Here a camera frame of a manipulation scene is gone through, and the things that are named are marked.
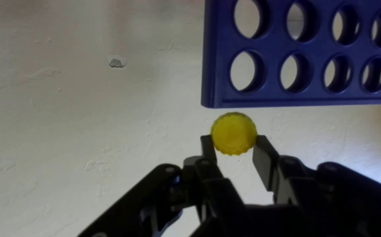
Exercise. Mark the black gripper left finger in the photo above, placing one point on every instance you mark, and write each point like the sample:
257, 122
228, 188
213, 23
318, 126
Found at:
211, 189

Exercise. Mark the yellow game disc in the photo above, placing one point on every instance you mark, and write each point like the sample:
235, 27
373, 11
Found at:
233, 134

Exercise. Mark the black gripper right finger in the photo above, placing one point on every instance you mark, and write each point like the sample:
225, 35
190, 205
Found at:
312, 198

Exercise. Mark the blue connect four grid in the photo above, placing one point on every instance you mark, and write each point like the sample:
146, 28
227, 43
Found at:
270, 47

